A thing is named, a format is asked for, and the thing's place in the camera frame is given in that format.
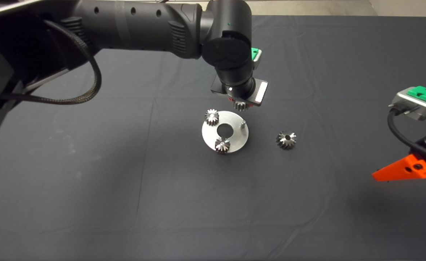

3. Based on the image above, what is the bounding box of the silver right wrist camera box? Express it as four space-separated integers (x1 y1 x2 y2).
389 91 426 121

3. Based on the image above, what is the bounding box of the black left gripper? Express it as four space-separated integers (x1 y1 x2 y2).
210 74 269 108

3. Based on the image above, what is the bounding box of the dark grey table cloth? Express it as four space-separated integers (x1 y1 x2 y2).
0 15 426 261

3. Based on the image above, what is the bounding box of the black camera cable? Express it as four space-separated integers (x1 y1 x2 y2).
387 109 426 162

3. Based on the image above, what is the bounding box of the large steel gear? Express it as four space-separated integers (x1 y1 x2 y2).
276 130 297 150

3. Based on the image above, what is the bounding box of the round metal plate with pins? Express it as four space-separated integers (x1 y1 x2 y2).
201 111 250 154

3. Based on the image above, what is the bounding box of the black braided cable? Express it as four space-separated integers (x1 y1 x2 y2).
0 20 102 105

